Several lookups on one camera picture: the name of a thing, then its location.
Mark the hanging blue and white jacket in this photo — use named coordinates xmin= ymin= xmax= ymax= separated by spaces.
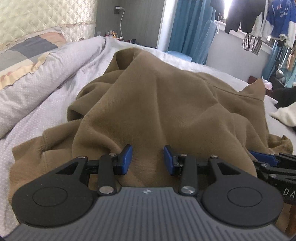
xmin=266 ymin=0 xmax=296 ymax=40

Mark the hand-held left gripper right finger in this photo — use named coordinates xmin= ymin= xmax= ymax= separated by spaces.
xmin=163 ymin=145 xmax=242 ymax=196

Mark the blue curtain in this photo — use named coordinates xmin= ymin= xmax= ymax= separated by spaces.
xmin=163 ymin=0 xmax=216 ymax=65

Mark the cream quilted headboard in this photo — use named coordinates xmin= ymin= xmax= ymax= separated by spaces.
xmin=0 ymin=0 xmax=99 ymax=50

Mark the chair with blue cover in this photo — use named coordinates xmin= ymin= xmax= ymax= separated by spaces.
xmin=165 ymin=20 xmax=219 ymax=66

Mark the white sweater with grey stripes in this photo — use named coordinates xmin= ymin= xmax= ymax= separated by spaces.
xmin=269 ymin=105 xmax=296 ymax=127

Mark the brown zip hoodie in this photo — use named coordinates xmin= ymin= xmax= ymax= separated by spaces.
xmin=8 ymin=47 xmax=296 ymax=239

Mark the pale grey quilt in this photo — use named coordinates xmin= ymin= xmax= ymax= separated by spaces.
xmin=0 ymin=36 xmax=116 ymax=139

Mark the white charging cable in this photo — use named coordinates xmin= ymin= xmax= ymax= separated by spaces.
xmin=119 ymin=8 xmax=127 ymax=40

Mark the white jacket with striped sleeves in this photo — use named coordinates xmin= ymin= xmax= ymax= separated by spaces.
xmin=242 ymin=10 xmax=274 ymax=55

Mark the black cloth pile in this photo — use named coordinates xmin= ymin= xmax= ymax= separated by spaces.
xmin=269 ymin=76 xmax=296 ymax=110

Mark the row of small bottles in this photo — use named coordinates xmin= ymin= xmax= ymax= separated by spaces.
xmin=105 ymin=30 xmax=121 ymax=39

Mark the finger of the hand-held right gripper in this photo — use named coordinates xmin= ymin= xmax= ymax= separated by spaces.
xmin=252 ymin=160 xmax=296 ymax=178
xmin=248 ymin=151 xmax=296 ymax=167

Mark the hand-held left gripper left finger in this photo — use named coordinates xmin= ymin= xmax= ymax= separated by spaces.
xmin=55 ymin=144 xmax=133 ymax=196

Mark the hanging black jacket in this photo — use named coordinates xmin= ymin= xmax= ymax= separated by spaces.
xmin=209 ymin=0 xmax=266 ymax=34

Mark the patchwork pillow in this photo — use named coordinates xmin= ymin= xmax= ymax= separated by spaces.
xmin=0 ymin=25 xmax=67 ymax=91

